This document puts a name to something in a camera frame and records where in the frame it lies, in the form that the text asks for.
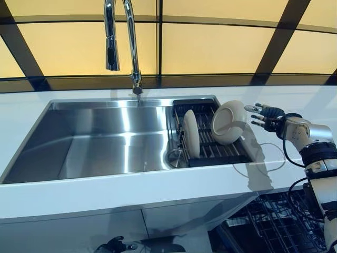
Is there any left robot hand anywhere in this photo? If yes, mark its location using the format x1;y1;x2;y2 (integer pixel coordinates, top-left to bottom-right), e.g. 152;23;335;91
96;236;139;253

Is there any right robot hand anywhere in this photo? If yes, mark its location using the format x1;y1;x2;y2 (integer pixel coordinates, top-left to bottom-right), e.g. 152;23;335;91
244;103;286;132

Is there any cream ceramic plate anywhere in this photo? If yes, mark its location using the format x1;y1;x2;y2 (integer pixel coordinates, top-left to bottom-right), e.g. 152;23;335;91
183;110;201;159
212;100;248;145

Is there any black dishwasher plate rack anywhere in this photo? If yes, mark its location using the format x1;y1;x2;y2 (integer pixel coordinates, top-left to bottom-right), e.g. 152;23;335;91
231;189;327;253

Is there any glossy white cabinet front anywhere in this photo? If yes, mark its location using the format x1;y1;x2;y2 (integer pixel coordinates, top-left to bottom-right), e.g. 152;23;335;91
0;192;260;253

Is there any black dish drying rack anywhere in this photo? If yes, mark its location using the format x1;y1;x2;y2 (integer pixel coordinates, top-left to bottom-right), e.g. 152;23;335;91
172;99;255;168

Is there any round steel sink strainer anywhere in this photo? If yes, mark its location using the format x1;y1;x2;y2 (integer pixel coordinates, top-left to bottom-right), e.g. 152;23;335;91
167;149;188;168

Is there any stainless steel sink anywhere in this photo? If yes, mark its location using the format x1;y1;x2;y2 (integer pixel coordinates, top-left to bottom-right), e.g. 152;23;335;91
0;94;260;185

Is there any chrome kitchen faucet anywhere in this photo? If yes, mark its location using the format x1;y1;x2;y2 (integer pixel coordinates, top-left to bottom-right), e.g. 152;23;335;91
104;0;144;106

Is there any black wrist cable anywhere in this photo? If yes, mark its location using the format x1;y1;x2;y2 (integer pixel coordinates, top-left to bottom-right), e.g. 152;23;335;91
282;131;308;167

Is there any dishwasher wire rack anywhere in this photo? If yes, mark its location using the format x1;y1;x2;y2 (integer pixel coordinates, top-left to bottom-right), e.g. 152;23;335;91
207;189;327;253

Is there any dark brown window frame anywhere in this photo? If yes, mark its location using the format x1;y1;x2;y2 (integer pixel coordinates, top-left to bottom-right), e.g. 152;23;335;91
0;0;337;93

